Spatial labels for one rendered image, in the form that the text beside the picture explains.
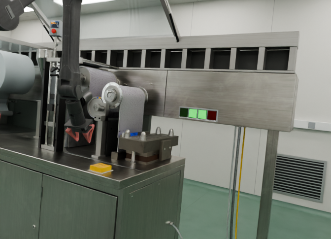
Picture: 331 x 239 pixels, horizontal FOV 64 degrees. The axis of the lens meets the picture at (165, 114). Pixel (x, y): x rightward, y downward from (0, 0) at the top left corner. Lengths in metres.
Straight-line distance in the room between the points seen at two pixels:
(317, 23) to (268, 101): 2.57
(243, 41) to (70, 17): 0.93
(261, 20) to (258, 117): 2.68
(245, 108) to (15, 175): 1.34
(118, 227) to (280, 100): 1.00
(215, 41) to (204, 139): 2.63
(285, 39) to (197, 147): 2.87
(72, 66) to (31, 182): 0.79
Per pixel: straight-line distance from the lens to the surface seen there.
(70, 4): 1.10
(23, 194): 1.71
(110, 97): 1.51
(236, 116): 1.54
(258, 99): 1.52
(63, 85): 1.08
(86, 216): 1.37
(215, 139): 4.05
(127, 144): 1.42
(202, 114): 1.59
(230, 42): 1.61
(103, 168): 1.25
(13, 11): 0.84
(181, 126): 4.24
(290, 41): 1.55
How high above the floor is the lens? 1.25
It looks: 3 degrees down
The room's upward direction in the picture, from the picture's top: 5 degrees clockwise
